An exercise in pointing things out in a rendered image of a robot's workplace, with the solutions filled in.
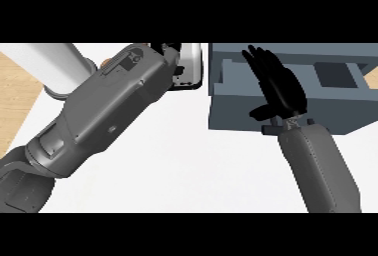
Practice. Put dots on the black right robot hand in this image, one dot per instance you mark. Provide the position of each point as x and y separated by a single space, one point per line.
279 86

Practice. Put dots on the silver appliance with black rim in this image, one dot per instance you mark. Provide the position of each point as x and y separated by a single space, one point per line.
191 63

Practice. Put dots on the blue-grey cabinet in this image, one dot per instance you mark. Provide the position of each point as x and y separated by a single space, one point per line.
315 49

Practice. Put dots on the white cylinder with grey base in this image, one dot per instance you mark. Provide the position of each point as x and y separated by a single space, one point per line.
45 63

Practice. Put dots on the small orange object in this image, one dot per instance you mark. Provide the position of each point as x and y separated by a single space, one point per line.
106 62

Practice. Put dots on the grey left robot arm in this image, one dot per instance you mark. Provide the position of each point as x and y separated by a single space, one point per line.
113 103

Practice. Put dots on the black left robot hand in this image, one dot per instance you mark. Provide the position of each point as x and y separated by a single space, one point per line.
160 46

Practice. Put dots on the blue-grey open drawer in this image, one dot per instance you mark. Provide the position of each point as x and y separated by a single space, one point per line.
335 75

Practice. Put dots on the blue-grey drawer front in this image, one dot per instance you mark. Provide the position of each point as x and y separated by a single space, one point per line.
231 111

